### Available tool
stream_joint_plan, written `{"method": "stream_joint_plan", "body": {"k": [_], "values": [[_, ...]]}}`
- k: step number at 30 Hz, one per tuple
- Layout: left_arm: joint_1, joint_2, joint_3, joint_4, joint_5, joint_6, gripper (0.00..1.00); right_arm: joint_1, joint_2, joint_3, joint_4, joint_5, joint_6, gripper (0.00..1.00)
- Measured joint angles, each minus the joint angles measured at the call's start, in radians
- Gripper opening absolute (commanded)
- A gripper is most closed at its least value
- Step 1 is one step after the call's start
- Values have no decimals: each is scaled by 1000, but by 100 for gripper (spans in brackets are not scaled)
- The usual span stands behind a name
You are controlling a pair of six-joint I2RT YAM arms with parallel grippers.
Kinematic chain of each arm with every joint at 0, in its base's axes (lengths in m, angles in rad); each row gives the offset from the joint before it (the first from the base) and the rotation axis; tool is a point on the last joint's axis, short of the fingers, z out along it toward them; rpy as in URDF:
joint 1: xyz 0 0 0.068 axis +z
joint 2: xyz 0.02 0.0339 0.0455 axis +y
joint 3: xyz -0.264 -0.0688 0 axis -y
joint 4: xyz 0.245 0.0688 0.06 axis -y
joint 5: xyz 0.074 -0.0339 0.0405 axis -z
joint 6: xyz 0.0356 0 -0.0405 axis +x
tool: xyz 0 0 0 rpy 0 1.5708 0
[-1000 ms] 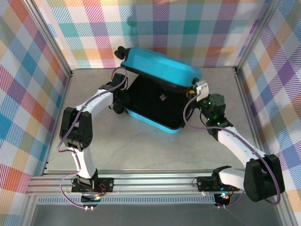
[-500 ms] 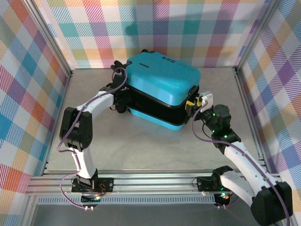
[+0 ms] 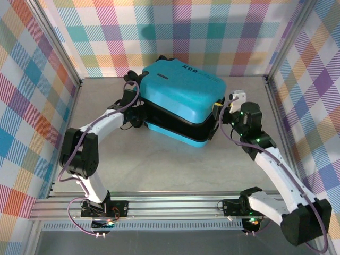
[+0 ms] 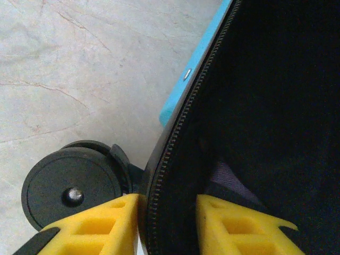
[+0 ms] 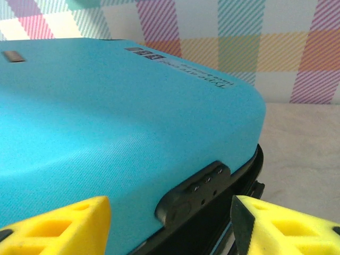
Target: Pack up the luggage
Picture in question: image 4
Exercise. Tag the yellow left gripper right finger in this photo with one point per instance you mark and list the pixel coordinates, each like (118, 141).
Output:
(233, 228)

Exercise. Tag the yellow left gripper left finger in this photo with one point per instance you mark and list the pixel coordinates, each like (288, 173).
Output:
(93, 228)

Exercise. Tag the blue hard-shell suitcase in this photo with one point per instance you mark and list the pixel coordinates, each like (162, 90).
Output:
(265, 106)

